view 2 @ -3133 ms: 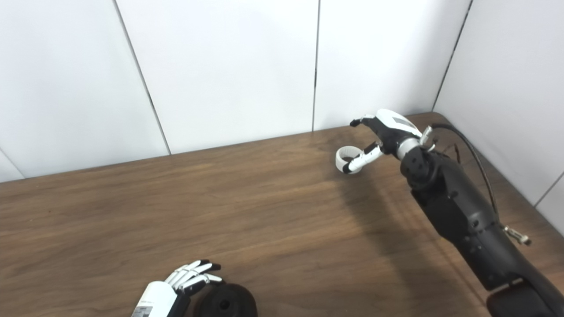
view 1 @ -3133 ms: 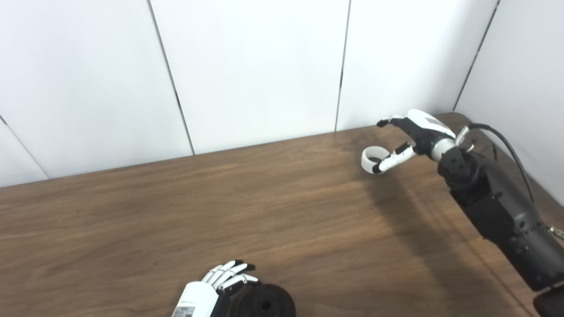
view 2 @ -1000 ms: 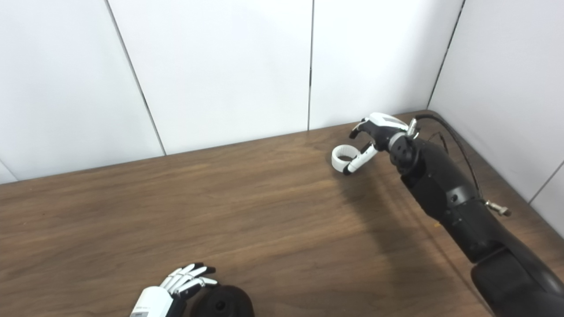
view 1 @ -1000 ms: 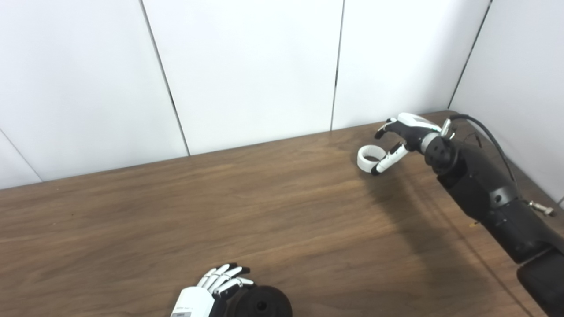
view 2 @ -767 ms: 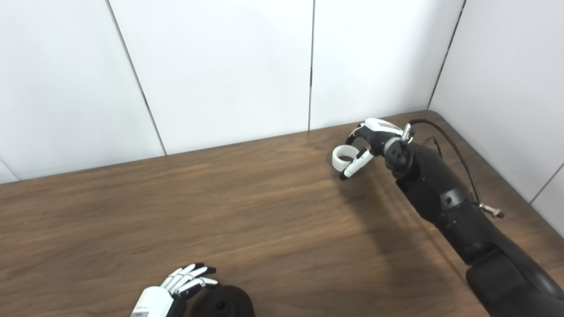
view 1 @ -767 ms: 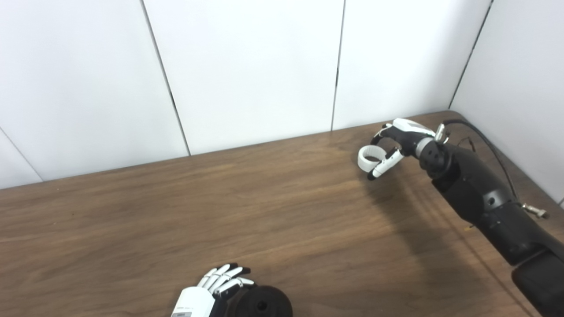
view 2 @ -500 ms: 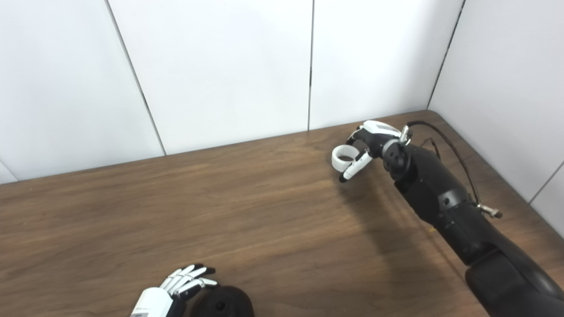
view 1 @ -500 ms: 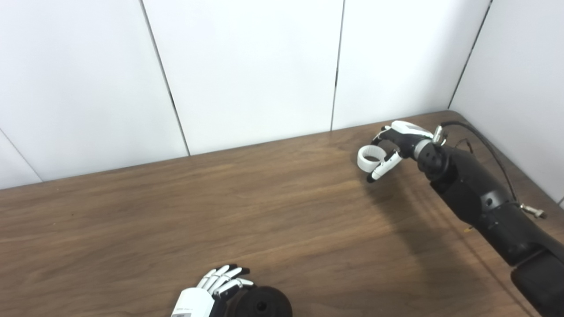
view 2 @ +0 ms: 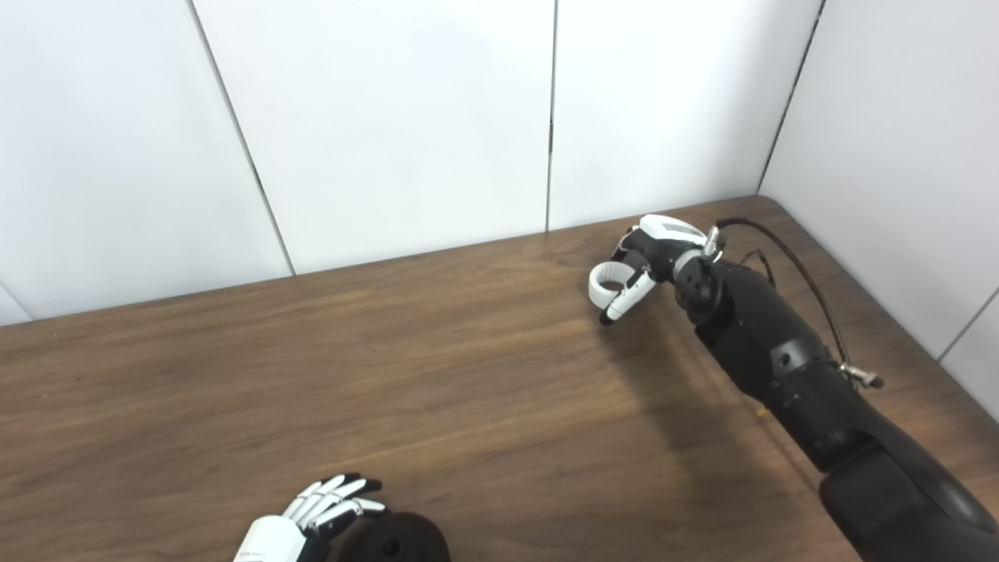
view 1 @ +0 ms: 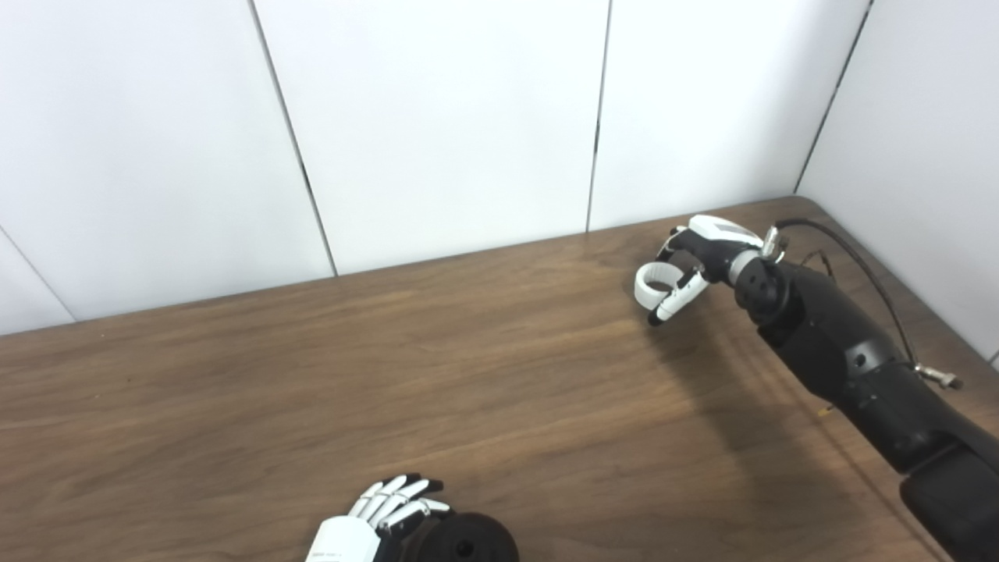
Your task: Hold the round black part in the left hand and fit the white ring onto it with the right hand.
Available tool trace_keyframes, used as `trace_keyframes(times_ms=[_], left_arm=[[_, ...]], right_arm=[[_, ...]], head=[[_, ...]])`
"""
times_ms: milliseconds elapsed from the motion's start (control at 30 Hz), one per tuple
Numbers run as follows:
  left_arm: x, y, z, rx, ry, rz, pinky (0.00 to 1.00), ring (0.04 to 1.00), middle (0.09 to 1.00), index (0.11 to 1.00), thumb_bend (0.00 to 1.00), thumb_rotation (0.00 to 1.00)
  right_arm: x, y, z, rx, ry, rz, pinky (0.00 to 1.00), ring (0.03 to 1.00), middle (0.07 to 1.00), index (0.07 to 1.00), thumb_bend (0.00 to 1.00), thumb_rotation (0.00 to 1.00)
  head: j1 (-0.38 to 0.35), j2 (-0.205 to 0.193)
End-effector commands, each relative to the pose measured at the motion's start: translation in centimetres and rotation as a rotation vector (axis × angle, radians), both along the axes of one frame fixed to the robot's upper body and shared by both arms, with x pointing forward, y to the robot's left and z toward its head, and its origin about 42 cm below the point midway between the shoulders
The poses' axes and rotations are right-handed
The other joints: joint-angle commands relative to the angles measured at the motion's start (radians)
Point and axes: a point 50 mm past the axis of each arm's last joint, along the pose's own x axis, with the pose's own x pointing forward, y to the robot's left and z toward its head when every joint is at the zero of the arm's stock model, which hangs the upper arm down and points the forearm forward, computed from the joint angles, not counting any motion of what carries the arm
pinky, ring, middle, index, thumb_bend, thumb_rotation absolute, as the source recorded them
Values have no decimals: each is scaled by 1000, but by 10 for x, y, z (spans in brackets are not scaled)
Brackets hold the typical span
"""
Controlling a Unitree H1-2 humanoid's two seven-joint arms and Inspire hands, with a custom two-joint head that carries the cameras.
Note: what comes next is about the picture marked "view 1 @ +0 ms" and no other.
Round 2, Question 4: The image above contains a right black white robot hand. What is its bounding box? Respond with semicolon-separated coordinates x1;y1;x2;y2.
634;215;766;327

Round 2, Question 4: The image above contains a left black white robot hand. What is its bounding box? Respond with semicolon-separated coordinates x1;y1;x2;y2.
306;473;453;562

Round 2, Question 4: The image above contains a white toothed plastic ring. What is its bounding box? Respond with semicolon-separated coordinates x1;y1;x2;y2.
634;261;695;311

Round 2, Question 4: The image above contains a round black plastic part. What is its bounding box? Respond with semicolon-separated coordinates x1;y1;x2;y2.
406;511;521;562

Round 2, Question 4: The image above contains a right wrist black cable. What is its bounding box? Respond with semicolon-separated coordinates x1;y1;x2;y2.
765;219;962;389

